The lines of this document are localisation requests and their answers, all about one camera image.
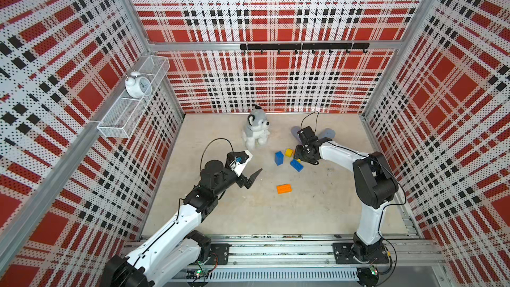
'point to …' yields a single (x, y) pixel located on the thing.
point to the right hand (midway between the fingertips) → (302, 154)
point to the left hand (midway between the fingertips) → (253, 160)
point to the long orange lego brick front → (283, 189)
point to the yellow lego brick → (289, 152)
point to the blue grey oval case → (329, 133)
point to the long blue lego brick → (296, 165)
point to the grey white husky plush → (257, 131)
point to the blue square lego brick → (279, 158)
